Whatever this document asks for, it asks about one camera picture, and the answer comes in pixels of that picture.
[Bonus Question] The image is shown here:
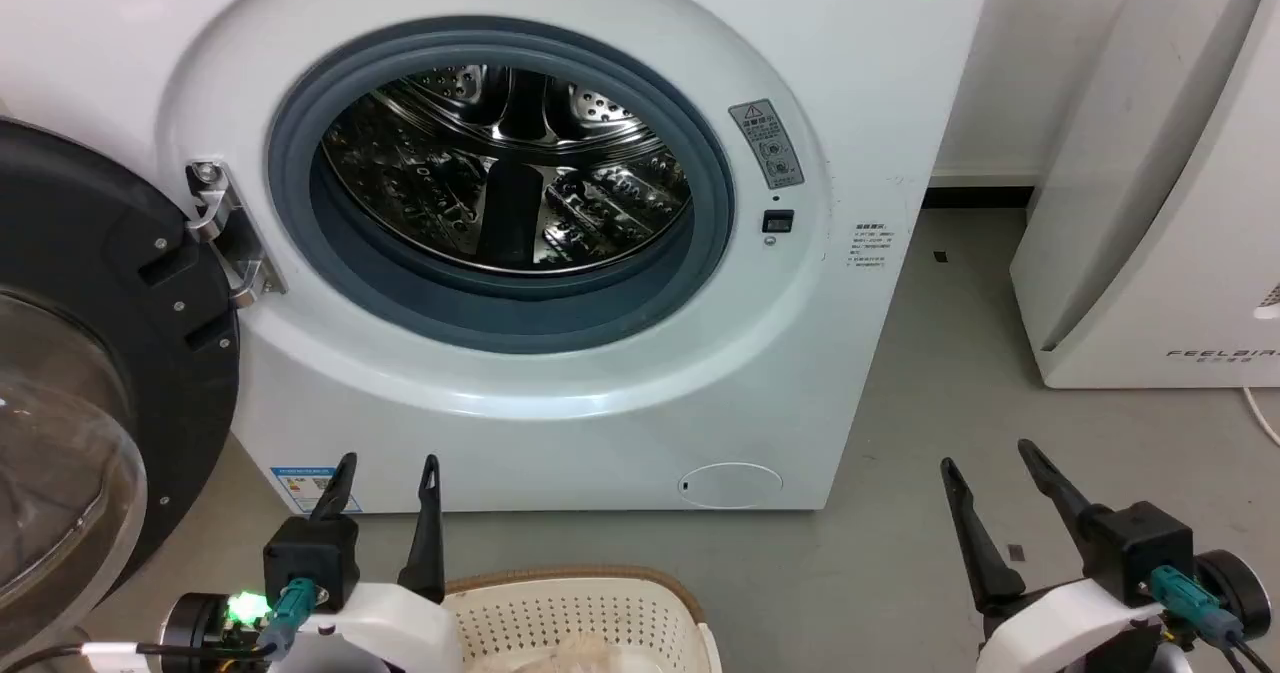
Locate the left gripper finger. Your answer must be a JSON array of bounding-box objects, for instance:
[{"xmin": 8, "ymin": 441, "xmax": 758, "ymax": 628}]
[
  {"xmin": 396, "ymin": 454, "xmax": 448, "ymax": 606},
  {"xmin": 309, "ymin": 452, "xmax": 360, "ymax": 522}
]

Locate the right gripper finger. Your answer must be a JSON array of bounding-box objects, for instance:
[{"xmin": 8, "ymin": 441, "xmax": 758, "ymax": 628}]
[
  {"xmin": 1016, "ymin": 439, "xmax": 1107, "ymax": 560},
  {"xmin": 938, "ymin": 457, "xmax": 1029, "ymax": 615}
]

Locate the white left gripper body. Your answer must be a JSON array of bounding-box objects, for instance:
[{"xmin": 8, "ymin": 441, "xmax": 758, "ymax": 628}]
[{"xmin": 272, "ymin": 581, "xmax": 468, "ymax": 673}]

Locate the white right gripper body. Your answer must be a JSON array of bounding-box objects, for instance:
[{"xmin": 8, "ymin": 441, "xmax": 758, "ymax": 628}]
[{"xmin": 974, "ymin": 577, "xmax": 1193, "ymax": 673}]

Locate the metal washing machine door hinge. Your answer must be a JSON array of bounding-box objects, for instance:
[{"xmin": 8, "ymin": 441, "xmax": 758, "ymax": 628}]
[{"xmin": 185, "ymin": 160, "xmax": 287, "ymax": 310}]

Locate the stainless steel washing machine drum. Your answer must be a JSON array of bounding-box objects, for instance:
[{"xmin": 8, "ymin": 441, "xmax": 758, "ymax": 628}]
[{"xmin": 319, "ymin": 64, "xmax": 694, "ymax": 277}]

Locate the black washer door with glass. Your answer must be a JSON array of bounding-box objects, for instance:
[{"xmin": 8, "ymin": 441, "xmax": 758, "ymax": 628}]
[{"xmin": 0, "ymin": 118, "xmax": 242, "ymax": 656}]

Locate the blue energy label sticker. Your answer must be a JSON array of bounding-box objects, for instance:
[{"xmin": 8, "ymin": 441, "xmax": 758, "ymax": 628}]
[{"xmin": 269, "ymin": 465, "xmax": 362, "ymax": 517}]

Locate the cream perforated laundry basket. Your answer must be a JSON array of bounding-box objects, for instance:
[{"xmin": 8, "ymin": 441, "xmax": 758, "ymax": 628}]
[{"xmin": 440, "ymin": 565, "xmax": 724, "ymax": 673}]

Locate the white front-load washing machine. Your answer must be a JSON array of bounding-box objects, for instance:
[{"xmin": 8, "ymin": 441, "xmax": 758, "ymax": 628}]
[{"xmin": 0, "ymin": 0, "xmax": 999, "ymax": 514}]

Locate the round filter cover panel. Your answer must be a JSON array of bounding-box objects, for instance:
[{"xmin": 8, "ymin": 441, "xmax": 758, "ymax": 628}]
[{"xmin": 677, "ymin": 461, "xmax": 785, "ymax": 510}]

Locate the small printed text label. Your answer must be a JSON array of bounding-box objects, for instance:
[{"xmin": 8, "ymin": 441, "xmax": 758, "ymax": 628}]
[{"xmin": 851, "ymin": 220, "xmax": 892, "ymax": 270}]

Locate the white air purifier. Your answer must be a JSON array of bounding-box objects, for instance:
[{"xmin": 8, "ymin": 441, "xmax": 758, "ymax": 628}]
[{"xmin": 1008, "ymin": 0, "xmax": 1280, "ymax": 391}]

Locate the grey rubber door gasket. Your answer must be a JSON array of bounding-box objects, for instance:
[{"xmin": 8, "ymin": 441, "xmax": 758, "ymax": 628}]
[{"xmin": 266, "ymin": 17, "xmax": 737, "ymax": 355}]

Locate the grey warning sticker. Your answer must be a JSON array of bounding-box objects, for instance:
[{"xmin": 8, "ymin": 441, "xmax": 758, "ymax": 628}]
[{"xmin": 727, "ymin": 99, "xmax": 805, "ymax": 191}]

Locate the teal-plug left gripper cable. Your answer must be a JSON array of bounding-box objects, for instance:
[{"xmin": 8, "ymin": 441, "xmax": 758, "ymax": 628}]
[{"xmin": 0, "ymin": 577, "xmax": 323, "ymax": 673}]

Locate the teal-plug gripper cable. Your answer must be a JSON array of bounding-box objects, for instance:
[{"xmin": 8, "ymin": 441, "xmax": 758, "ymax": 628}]
[
  {"xmin": 1148, "ymin": 565, "xmax": 1280, "ymax": 673},
  {"xmin": 0, "ymin": 577, "xmax": 323, "ymax": 673}
]

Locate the teal-plug right gripper cable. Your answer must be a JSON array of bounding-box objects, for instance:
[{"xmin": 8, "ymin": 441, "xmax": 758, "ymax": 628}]
[{"xmin": 1148, "ymin": 565, "xmax": 1280, "ymax": 673}]

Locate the white power cable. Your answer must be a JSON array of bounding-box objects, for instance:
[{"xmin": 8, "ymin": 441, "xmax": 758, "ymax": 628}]
[{"xmin": 1240, "ymin": 384, "xmax": 1280, "ymax": 450}]

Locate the black wall baseboard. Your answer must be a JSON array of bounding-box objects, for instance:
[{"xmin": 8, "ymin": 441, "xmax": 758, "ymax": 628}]
[{"xmin": 921, "ymin": 185, "xmax": 1037, "ymax": 210}]

